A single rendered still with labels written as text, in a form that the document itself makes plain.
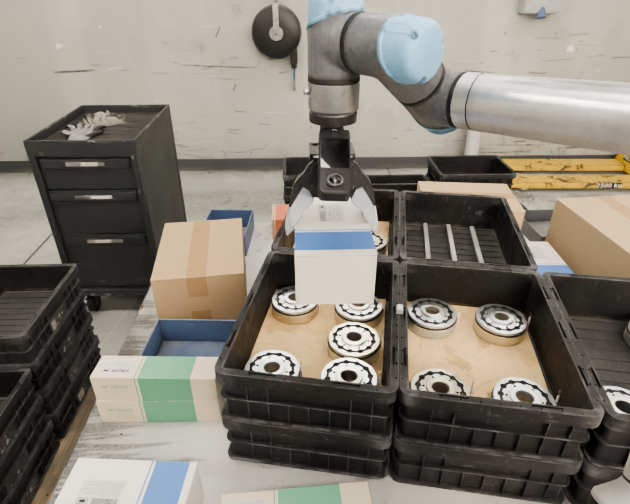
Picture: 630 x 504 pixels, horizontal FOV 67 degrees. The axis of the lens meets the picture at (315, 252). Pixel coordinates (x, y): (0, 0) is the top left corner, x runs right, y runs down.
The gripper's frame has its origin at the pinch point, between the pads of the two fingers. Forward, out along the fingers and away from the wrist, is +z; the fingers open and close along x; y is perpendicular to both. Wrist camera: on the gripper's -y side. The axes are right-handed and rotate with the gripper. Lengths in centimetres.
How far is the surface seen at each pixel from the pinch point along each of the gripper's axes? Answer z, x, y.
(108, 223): 59, 92, 124
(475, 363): 27.8, -28.5, -1.0
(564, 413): 18.0, -33.1, -22.0
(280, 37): 1, 19, 307
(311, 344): 27.8, 3.3, 5.4
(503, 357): 27.8, -34.5, 0.5
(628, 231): 21, -81, 39
